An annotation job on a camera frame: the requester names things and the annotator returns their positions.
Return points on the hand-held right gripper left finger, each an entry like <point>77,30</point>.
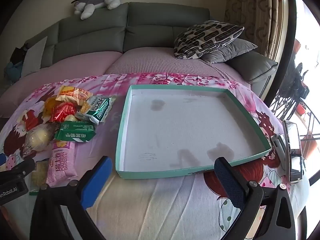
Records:
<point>100,180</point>

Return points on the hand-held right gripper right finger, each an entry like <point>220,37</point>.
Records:
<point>228,182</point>

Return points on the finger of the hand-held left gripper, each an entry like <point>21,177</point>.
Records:
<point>20,166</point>

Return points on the clear green-edged cracker packet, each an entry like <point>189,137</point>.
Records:
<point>37,176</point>

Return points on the clear-wrapped pale bun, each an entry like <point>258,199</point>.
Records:
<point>37,138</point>

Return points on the pink snack packet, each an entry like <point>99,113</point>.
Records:
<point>61,162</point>

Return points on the dark red snack packet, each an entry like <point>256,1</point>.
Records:
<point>31,121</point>

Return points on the red triangular snack packet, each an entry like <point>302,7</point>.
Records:
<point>62,113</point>

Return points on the white and green snack packet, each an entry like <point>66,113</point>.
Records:
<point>97,111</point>

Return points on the teal shallow cardboard box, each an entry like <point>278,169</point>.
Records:
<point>180,130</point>

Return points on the beige snack packet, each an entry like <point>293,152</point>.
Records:
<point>84,106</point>

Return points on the yellow packet with red label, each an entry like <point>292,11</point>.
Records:
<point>72,93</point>

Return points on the pink printed blanket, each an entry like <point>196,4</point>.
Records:
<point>155,205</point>

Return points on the silver phone stand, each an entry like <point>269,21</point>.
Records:
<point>278,142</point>

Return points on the smartphone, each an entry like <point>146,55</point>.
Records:
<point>292,137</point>

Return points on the blue cloth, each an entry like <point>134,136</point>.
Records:
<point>11,70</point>

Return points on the black metal railing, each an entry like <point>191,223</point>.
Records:
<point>287,105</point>

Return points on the red flower pot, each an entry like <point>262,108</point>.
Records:
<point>301,108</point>

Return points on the white cushion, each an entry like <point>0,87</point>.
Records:
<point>33,56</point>

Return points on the dark cloth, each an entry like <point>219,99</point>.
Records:
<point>18,53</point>

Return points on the grey pillow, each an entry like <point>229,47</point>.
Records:
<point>230,51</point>

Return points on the black white patterned pillow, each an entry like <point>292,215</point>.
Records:
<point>205,38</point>

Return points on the grey sofa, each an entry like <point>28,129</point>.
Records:
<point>150,25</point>

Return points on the beige patterned curtain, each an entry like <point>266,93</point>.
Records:
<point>252,12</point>

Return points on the grey white plush toy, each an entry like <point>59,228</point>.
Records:
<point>100,1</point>

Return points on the black door frame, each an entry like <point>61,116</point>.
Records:
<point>287,42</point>

